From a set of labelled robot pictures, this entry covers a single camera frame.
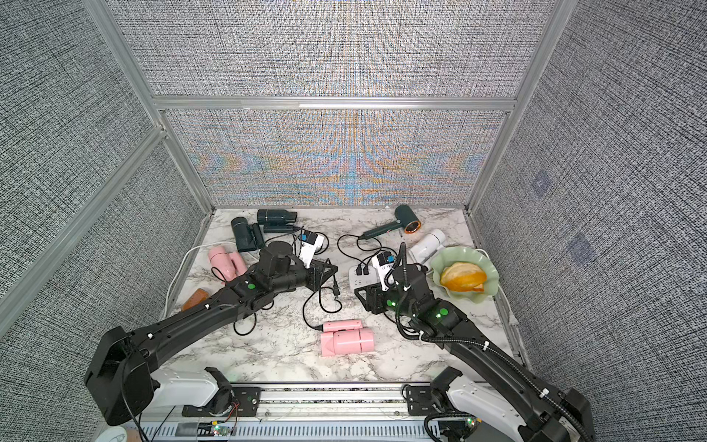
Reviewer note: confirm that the brown spice jar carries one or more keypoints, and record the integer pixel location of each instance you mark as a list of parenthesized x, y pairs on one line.
[(196, 298)]

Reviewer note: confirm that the bread roll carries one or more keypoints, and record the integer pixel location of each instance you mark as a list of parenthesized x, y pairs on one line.
[(463, 277)]

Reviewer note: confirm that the dark green hair dryer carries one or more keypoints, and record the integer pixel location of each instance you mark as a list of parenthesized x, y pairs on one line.
[(277, 220), (249, 237)]

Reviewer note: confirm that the pink hair dryer left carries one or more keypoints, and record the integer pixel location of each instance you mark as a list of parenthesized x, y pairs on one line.
[(226, 266)]

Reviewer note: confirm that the white round object bottom left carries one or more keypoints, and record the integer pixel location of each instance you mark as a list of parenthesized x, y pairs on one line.
[(119, 434)]

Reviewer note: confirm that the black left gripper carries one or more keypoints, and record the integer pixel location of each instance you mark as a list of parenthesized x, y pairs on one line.
[(317, 277)]

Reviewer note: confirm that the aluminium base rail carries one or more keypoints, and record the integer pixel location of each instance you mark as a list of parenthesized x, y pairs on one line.
[(300, 412)]

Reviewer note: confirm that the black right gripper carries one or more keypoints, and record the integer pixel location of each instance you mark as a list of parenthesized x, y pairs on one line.
[(376, 296)]

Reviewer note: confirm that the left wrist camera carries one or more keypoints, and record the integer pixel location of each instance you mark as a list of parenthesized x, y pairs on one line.
[(310, 243)]

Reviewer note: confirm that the dark green hair dryer back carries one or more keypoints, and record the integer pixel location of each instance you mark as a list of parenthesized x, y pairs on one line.
[(277, 220)]

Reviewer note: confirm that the green hair dryer orange nozzle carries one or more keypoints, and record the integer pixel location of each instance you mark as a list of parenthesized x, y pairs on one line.
[(404, 219)]

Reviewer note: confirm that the dark green hair dryer left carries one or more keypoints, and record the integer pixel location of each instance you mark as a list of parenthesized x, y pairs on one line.
[(249, 237)]

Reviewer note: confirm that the white hair dryer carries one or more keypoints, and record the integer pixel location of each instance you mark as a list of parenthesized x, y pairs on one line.
[(427, 246)]

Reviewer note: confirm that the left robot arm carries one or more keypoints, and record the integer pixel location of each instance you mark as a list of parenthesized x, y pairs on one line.
[(119, 376)]

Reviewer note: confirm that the pink folded hair dryer front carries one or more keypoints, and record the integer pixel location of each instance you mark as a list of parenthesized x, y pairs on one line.
[(346, 337)]

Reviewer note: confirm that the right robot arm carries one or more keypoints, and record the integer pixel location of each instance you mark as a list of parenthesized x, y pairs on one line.
[(520, 405)]

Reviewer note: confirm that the light green scalloped plate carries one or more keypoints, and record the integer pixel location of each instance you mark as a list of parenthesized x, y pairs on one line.
[(448, 256)]

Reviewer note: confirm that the right white power strip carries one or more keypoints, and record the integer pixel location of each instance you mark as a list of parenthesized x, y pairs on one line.
[(362, 276)]

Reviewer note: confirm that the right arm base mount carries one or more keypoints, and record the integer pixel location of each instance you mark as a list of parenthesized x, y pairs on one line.
[(442, 421)]

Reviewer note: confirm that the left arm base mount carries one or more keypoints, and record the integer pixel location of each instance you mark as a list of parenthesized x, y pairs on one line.
[(227, 400)]

